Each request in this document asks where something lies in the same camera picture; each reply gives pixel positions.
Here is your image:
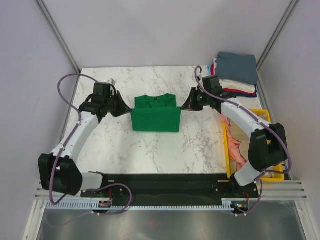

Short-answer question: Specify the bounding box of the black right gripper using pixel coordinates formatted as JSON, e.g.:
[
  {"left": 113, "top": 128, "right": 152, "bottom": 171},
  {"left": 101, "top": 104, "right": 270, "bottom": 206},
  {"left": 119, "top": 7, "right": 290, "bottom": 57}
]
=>
[{"left": 181, "top": 87, "right": 211, "bottom": 112}]

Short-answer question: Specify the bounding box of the green t shirt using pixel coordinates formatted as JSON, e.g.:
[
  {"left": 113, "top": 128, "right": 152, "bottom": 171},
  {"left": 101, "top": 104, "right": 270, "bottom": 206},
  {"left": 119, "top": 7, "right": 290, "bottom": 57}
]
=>
[{"left": 130, "top": 93, "right": 181, "bottom": 133}]

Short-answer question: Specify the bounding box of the beige t shirt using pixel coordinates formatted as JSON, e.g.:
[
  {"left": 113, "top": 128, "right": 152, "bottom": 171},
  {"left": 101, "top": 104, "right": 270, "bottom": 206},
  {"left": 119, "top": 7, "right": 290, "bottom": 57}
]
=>
[{"left": 226, "top": 109, "right": 276, "bottom": 179}]

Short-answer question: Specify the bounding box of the pink t shirt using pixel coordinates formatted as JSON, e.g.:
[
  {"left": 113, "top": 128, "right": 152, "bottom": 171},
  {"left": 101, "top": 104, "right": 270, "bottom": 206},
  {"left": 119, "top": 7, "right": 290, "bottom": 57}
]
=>
[{"left": 219, "top": 114, "right": 247, "bottom": 171}]

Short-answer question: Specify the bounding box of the yellow plastic bin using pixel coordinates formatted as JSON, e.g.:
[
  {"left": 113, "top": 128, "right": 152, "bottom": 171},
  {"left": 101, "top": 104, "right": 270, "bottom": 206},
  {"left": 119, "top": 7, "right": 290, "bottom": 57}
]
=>
[{"left": 221, "top": 109, "right": 285, "bottom": 182}]

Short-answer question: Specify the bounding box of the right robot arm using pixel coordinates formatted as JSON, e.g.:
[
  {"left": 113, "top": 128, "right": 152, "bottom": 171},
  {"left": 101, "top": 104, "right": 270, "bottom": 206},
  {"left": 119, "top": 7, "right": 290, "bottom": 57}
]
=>
[{"left": 181, "top": 75, "right": 289, "bottom": 197}]

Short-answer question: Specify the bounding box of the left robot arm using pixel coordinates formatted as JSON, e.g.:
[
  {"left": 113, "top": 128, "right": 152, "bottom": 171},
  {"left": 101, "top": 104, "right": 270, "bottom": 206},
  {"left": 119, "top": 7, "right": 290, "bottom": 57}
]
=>
[{"left": 38, "top": 82, "right": 132, "bottom": 197}]

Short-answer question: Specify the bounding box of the folded light blue t shirt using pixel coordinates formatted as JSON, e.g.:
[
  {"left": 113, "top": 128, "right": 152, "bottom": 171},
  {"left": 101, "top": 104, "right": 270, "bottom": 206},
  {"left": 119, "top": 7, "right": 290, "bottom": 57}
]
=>
[{"left": 207, "top": 65, "right": 212, "bottom": 73}]

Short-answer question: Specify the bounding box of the folded cream t shirt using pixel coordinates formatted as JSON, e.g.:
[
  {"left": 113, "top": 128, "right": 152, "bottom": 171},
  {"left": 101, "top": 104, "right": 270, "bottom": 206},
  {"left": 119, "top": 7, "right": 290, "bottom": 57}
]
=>
[{"left": 214, "top": 53, "right": 258, "bottom": 95}]

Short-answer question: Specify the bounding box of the folded red t shirt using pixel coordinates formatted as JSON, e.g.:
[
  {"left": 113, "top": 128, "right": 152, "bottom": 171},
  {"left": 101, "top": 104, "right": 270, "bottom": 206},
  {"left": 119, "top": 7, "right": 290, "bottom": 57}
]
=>
[{"left": 210, "top": 62, "right": 257, "bottom": 96}]

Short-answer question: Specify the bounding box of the folded navy t shirt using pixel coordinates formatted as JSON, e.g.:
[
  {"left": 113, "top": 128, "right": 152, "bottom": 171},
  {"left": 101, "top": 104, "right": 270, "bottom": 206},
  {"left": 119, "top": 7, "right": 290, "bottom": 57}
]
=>
[{"left": 232, "top": 85, "right": 257, "bottom": 98}]

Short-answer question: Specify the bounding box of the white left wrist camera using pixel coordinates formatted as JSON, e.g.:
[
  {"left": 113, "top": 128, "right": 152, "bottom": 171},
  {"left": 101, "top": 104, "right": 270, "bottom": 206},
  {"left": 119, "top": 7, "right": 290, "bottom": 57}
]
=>
[{"left": 107, "top": 78, "right": 116, "bottom": 86}]

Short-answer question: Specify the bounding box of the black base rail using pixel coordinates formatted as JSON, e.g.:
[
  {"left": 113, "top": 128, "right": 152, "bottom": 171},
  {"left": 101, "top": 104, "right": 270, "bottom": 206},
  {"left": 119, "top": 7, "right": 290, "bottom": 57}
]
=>
[{"left": 81, "top": 173, "right": 259, "bottom": 206}]

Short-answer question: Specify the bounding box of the white slotted cable duct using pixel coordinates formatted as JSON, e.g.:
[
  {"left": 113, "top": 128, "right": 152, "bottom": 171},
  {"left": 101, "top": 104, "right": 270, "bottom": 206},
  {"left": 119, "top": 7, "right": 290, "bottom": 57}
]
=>
[{"left": 44, "top": 199, "right": 248, "bottom": 211}]

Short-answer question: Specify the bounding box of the left aluminium frame post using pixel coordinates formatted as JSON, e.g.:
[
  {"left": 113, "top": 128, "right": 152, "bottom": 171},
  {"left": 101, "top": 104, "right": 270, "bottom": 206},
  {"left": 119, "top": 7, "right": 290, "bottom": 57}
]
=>
[{"left": 34, "top": 0, "right": 81, "bottom": 74}]

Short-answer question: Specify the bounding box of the aluminium frame post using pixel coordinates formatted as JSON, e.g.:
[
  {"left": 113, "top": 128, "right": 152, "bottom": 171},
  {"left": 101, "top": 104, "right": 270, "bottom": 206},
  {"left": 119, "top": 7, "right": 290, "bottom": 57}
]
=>
[
  {"left": 34, "top": 0, "right": 81, "bottom": 74},
  {"left": 257, "top": 0, "right": 300, "bottom": 71}
]

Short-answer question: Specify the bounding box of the aluminium extrusion rail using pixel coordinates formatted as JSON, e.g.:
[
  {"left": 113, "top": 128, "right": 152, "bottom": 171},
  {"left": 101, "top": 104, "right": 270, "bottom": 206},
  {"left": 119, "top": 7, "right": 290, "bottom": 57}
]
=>
[{"left": 257, "top": 178, "right": 308, "bottom": 201}]

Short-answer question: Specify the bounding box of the right aluminium frame post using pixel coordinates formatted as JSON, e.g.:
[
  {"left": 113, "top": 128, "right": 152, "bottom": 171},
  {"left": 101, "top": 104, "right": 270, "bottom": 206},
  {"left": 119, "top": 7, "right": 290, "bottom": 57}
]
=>
[{"left": 257, "top": 0, "right": 300, "bottom": 71}]

